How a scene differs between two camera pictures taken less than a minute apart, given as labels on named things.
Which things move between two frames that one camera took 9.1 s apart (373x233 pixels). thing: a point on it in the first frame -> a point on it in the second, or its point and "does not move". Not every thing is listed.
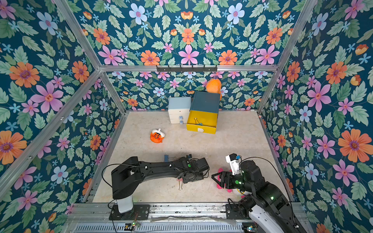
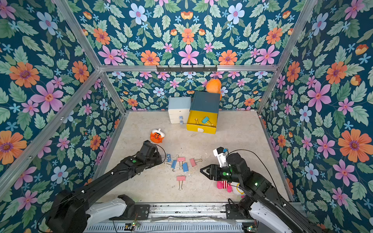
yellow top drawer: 209,120 does not move
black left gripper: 200,176 -> 159,160
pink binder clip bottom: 179,180 does not move
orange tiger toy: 157,136 does not move
